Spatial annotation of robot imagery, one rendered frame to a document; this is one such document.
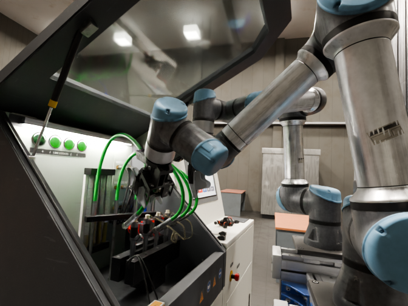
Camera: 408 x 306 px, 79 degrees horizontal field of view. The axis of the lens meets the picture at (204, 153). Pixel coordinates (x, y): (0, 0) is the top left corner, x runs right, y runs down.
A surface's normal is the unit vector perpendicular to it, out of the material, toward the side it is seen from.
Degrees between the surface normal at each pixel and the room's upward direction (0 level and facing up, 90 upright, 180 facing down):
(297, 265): 90
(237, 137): 106
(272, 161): 90
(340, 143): 90
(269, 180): 90
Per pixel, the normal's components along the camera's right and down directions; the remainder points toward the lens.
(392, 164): -0.37, -0.09
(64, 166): 0.93, 0.03
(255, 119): -0.12, 0.17
